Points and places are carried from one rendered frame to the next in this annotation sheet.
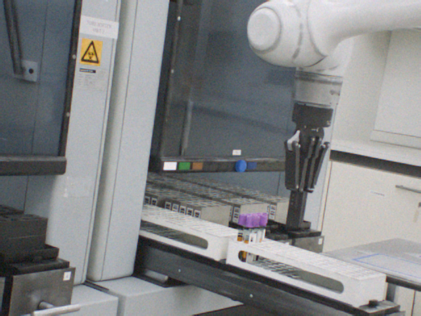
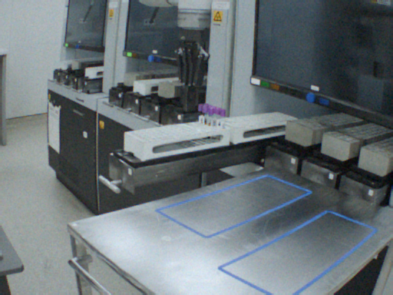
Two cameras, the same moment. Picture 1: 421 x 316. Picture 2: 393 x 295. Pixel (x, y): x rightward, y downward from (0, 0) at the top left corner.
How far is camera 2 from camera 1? 2.43 m
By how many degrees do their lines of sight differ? 100
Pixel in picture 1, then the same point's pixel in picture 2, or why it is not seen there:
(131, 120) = (240, 51)
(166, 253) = not seen: hidden behind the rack
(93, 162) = (222, 71)
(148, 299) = not seen: hidden behind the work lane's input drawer
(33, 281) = (167, 112)
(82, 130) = (216, 52)
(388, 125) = not seen: outside the picture
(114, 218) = (234, 106)
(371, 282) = (130, 139)
